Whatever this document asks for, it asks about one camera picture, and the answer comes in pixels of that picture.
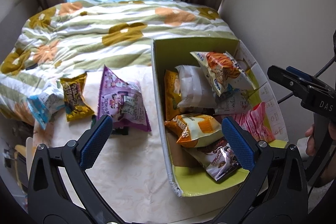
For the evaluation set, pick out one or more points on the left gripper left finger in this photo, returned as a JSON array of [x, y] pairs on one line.
[[60, 191]]

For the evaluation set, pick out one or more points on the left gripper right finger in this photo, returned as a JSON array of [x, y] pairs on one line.
[[275, 190]]

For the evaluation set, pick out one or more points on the brown chocolate snack bag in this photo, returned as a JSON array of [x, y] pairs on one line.
[[217, 159]]

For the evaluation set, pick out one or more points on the white pink snack bag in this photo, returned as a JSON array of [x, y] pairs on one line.
[[233, 102]]

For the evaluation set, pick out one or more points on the gold cocoa pillow snack bag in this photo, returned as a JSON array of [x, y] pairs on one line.
[[75, 105]]

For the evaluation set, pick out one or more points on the blue white snack bag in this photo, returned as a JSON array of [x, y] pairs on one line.
[[45, 104]]

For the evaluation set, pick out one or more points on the orange white snack bag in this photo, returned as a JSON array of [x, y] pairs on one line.
[[223, 72]]

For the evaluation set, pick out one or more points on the yellow orange snack bag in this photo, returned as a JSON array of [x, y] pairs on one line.
[[195, 130]]

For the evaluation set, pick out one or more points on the purple snack bag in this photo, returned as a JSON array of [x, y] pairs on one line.
[[122, 101]]

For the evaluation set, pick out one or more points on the grey white snack bag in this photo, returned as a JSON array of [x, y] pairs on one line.
[[195, 88]]

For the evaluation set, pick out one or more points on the person's right hand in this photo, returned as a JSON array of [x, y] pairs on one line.
[[310, 146]]

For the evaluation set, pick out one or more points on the green cardboard box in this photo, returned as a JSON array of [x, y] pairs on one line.
[[185, 175]]

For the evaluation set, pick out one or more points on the floral striped quilt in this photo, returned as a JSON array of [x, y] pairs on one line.
[[87, 35]]

